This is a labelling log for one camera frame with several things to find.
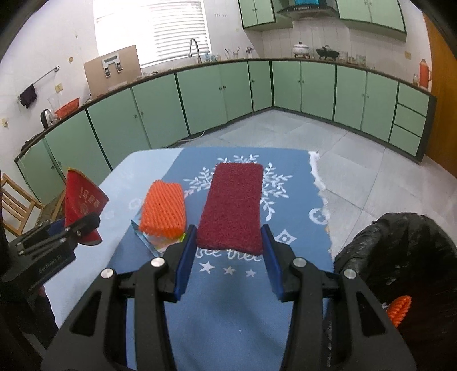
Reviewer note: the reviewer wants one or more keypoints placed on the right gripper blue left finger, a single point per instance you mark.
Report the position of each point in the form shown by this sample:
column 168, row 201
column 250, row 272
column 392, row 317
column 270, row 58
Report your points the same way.
column 187, row 249

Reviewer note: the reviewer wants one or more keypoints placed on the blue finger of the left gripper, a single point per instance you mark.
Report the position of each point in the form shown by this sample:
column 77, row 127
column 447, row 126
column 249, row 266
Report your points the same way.
column 56, row 227

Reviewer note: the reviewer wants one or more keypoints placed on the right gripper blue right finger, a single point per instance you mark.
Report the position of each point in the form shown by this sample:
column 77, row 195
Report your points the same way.
column 271, row 259

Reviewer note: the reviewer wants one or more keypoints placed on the red paper packet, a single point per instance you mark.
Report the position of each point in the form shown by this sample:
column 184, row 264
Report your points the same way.
column 82, row 197

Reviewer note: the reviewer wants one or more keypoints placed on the dark red scouring pad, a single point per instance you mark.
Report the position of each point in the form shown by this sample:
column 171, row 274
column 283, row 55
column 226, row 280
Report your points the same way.
column 230, row 219

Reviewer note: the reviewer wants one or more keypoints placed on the large orange foam net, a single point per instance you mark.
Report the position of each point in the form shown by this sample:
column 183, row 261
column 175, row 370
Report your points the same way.
column 398, row 308

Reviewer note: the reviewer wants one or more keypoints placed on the green lower kitchen cabinets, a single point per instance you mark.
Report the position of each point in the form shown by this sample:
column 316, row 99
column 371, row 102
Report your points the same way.
column 161, row 110

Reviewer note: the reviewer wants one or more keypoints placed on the green kitchen cabinets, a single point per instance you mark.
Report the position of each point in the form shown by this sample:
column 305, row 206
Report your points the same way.
column 161, row 110
column 377, row 16

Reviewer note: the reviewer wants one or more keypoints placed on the green upper kitchen cabinets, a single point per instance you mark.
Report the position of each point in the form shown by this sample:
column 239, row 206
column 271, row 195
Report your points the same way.
column 377, row 16

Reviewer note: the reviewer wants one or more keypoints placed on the clear plastic wrapper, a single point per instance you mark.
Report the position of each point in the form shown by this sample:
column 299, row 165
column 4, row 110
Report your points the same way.
column 156, row 245

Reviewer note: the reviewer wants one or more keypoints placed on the wooden chair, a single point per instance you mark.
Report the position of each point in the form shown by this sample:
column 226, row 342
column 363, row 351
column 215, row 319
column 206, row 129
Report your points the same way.
column 17, row 205

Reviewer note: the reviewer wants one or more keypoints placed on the small orange foam net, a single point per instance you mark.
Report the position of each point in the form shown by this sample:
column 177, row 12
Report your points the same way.
column 164, row 213

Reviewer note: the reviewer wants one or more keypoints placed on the blue patterned table mat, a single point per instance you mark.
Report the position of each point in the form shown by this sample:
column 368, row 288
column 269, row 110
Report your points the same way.
column 228, row 318

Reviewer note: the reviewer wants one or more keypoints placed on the steel electric kettle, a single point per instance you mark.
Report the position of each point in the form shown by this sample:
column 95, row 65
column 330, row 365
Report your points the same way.
column 46, row 118

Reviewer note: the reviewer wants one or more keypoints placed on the red plastic basin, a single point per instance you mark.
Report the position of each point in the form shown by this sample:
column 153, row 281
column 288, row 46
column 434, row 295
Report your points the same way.
column 68, row 108

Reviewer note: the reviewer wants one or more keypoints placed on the cardboard box with print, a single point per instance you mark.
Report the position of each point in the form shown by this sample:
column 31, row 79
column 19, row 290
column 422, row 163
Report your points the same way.
column 111, row 71

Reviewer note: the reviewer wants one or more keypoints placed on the wooden door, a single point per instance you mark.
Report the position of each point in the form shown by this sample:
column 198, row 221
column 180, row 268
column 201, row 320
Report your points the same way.
column 442, row 144

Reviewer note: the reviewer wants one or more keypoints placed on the chrome sink faucet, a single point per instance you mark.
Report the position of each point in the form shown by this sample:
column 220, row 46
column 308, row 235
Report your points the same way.
column 194, row 50

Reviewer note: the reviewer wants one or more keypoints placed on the white cooking pot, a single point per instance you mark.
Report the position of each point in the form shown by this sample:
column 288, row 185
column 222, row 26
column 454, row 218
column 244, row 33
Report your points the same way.
column 301, row 50

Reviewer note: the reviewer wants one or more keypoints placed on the black wok on stove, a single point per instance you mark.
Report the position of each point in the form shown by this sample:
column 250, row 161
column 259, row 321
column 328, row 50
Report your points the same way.
column 325, row 53

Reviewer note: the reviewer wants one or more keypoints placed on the window blinds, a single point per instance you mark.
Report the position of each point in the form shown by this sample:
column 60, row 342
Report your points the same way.
column 160, row 30

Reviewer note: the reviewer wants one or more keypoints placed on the orange thermos flask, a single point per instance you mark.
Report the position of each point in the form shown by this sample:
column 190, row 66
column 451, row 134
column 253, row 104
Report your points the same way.
column 425, row 74

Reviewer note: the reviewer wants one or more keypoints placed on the range hood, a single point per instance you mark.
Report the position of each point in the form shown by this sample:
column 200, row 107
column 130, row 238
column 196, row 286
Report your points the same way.
column 296, row 12

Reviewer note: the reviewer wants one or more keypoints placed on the blue box above hood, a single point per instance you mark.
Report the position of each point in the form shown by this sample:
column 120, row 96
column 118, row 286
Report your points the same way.
column 311, row 3

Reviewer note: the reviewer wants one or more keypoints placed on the dark cloth on rail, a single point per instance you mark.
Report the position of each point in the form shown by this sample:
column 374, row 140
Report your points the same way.
column 28, row 96

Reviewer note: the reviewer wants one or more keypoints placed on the wall towel rail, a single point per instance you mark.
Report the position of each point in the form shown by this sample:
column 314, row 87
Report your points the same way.
column 53, row 70

